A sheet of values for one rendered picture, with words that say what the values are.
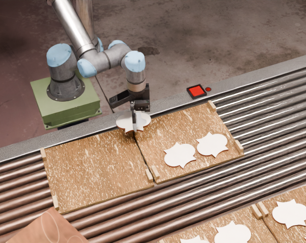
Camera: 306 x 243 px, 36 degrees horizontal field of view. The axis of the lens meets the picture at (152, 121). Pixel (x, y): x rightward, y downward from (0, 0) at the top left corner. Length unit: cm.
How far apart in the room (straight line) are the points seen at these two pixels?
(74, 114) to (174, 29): 224
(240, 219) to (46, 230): 73
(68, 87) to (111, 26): 219
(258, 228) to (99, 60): 88
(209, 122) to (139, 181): 45
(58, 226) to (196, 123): 81
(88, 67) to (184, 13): 282
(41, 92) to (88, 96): 24
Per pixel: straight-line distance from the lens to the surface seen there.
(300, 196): 200
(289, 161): 213
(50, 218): 179
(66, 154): 210
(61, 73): 223
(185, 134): 213
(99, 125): 221
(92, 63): 181
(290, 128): 225
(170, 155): 203
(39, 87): 241
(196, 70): 390
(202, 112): 223
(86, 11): 211
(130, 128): 199
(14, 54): 426
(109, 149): 208
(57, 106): 227
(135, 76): 180
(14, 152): 219
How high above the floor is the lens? 252
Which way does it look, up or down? 47 degrees down
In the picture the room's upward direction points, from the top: 1 degrees counter-clockwise
